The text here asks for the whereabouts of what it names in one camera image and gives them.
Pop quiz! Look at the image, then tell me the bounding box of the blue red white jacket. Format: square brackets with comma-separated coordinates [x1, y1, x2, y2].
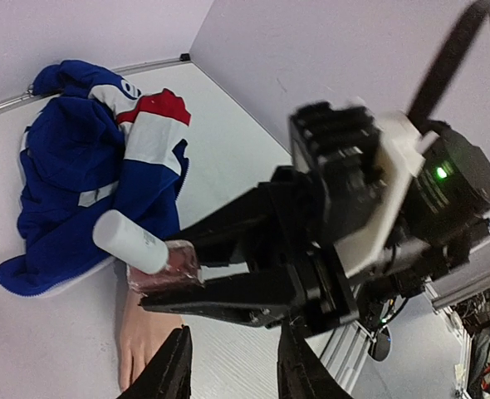
[0, 60, 191, 297]

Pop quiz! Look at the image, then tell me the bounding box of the black right camera cable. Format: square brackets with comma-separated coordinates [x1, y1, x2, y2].
[406, 0, 490, 130]

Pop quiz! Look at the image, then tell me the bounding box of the white nail polish cap brush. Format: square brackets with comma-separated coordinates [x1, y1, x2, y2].
[92, 209, 169, 274]

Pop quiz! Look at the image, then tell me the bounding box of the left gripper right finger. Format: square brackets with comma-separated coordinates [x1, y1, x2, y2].
[277, 322, 352, 399]

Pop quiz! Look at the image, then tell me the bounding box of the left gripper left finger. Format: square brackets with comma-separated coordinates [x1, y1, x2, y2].
[118, 326, 193, 399]

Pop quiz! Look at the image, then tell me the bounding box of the pink nail polish bottle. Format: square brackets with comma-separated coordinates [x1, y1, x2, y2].
[127, 240, 203, 296]

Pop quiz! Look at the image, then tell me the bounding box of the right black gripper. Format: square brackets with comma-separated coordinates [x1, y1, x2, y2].
[140, 166, 360, 337]

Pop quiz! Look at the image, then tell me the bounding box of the mannequin hand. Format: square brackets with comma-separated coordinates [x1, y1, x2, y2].
[119, 288, 184, 392]

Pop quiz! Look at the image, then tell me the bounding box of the aluminium table front rail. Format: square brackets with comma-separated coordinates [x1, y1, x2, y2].
[317, 266, 490, 398]

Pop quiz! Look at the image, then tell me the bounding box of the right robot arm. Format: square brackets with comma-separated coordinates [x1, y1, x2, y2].
[141, 114, 490, 337]

